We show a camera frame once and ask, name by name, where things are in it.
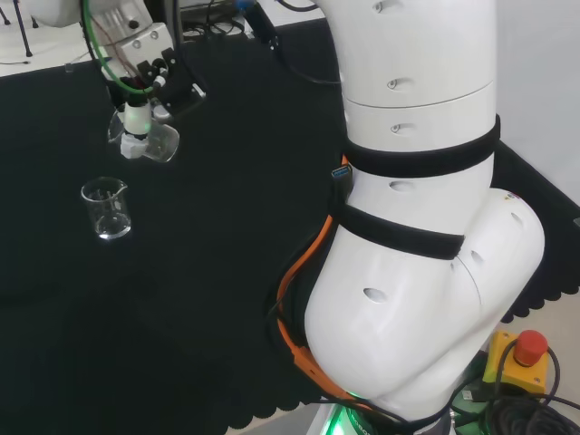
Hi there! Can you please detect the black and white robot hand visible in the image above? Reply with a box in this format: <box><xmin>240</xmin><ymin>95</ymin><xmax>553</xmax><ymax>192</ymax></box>
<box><xmin>113</xmin><ymin>48</ymin><xmax>208</xmax><ymax>160</ymax></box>

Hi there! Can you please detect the clear glass beaker with spout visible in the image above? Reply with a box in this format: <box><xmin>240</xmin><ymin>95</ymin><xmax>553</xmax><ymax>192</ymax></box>
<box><xmin>107</xmin><ymin>107</ymin><xmax>181</xmax><ymax>164</ymax></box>

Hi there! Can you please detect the clear glass beaker with print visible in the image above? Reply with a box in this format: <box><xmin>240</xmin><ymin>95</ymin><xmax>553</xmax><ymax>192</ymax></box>
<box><xmin>80</xmin><ymin>177</ymin><xmax>133</xmax><ymax>241</ymax></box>

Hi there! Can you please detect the black tripod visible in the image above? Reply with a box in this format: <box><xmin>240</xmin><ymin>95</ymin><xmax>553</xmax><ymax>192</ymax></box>
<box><xmin>0</xmin><ymin>0</ymin><xmax>36</xmax><ymax>59</ymax></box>

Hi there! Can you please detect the black table cloth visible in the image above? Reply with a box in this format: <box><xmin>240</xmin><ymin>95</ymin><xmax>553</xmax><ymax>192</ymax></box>
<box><xmin>0</xmin><ymin>17</ymin><xmax>580</xmax><ymax>431</ymax></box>

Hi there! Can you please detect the blue plug connector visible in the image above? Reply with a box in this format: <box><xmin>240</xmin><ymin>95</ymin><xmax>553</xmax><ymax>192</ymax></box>
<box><xmin>331</xmin><ymin>166</ymin><xmax>355</xmax><ymax>192</ymax></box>

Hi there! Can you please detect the yellow stop button box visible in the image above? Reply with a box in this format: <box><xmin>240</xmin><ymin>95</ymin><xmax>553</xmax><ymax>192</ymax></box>
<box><xmin>481</xmin><ymin>329</ymin><xmax>550</xmax><ymax>401</ymax></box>

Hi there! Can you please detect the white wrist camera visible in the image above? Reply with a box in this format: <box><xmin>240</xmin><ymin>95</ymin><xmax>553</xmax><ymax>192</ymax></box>
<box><xmin>118</xmin><ymin>23</ymin><xmax>172</xmax><ymax>70</ymax></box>

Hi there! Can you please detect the thick green cable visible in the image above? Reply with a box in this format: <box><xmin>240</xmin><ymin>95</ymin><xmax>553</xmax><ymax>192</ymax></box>
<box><xmin>81</xmin><ymin>0</ymin><xmax>156</xmax><ymax>96</ymax></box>

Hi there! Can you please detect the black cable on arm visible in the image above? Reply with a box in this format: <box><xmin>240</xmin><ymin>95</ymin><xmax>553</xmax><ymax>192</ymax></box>
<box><xmin>251</xmin><ymin>0</ymin><xmax>342</xmax><ymax>86</ymax></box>

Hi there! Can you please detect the orange cable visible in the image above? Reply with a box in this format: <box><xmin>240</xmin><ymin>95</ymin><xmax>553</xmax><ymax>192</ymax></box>
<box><xmin>275</xmin><ymin>153</ymin><xmax>380</xmax><ymax>412</ymax></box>

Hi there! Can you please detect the black stop button cable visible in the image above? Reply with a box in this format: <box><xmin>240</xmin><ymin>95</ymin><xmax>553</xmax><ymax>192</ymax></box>
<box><xmin>492</xmin><ymin>338</ymin><xmax>564</xmax><ymax>411</ymax></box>

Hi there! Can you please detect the black coiled cable bundle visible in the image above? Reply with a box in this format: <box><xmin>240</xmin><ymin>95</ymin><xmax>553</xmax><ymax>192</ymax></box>
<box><xmin>491</xmin><ymin>392</ymin><xmax>580</xmax><ymax>435</ymax></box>

